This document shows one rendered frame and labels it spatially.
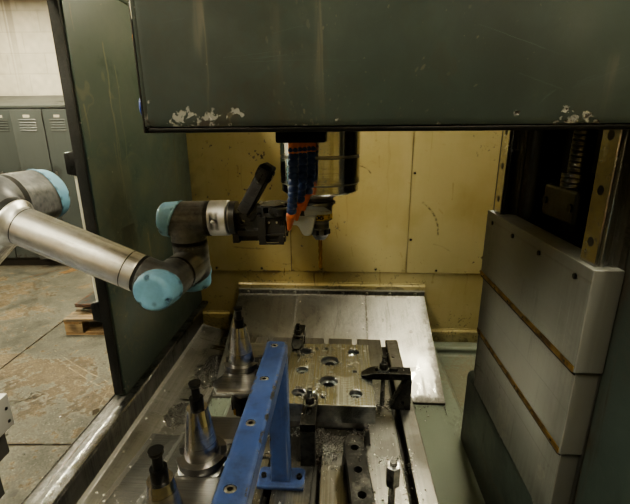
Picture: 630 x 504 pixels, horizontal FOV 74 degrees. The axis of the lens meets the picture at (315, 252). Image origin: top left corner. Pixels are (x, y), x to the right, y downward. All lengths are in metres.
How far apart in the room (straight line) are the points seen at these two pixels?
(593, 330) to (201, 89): 0.67
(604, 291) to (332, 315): 1.33
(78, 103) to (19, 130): 4.50
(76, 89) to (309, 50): 0.87
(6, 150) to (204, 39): 5.49
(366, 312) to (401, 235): 0.39
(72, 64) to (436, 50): 0.98
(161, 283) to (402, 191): 1.32
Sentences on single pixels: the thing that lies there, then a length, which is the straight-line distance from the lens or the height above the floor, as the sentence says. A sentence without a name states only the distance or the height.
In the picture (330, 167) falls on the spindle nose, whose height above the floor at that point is 1.55.
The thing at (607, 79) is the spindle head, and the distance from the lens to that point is 0.61.
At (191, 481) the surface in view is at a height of 1.22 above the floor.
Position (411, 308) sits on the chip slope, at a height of 0.82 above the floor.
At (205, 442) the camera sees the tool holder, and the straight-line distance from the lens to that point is 0.58.
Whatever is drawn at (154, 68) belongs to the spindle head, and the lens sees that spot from 0.57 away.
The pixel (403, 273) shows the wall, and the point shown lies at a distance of 1.99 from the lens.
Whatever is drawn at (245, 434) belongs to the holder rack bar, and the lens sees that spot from 0.62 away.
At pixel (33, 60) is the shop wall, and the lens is 6.35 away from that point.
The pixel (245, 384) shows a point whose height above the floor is 1.22.
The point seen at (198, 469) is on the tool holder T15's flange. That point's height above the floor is 1.23.
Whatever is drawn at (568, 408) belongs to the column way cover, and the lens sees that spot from 0.86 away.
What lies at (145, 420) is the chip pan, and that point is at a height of 0.67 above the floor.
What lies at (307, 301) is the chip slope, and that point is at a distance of 1.98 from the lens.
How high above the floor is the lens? 1.63
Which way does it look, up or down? 17 degrees down
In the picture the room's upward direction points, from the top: straight up
